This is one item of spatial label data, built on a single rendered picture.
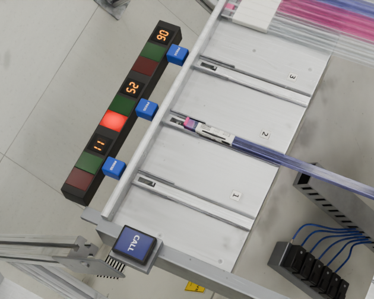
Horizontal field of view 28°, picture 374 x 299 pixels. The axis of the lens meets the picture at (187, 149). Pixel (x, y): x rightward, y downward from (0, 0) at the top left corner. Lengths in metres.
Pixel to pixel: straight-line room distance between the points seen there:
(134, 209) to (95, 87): 0.86
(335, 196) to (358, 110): 0.22
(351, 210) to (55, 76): 0.82
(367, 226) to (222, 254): 0.51
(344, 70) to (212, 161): 0.53
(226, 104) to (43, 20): 0.83
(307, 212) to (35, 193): 0.69
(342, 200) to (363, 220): 0.07
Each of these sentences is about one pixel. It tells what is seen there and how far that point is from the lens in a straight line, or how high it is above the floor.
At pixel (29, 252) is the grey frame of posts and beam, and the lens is 1.29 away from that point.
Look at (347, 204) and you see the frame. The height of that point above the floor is 0.66.
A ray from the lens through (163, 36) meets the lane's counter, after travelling 1.25.
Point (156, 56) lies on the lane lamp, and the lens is 1.23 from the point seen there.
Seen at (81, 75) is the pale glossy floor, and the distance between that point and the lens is 1.91.
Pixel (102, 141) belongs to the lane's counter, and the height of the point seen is 0.66.
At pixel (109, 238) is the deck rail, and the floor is 0.72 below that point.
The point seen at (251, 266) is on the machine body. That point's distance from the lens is 1.37.
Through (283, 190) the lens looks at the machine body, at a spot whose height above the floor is 0.62.
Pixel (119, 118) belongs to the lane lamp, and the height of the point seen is 0.66.
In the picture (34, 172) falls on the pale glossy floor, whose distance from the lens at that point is 1.83.
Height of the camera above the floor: 1.69
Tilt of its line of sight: 56 degrees down
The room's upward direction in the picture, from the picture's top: 81 degrees clockwise
